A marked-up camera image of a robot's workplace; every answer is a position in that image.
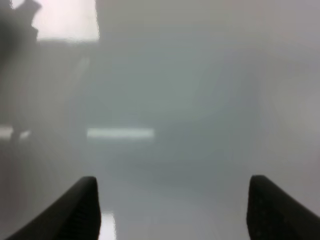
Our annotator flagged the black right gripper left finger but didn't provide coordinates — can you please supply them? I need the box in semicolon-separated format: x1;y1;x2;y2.
8;176;101;240

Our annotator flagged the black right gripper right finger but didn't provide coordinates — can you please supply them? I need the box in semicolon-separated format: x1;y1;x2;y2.
246;175;320;240

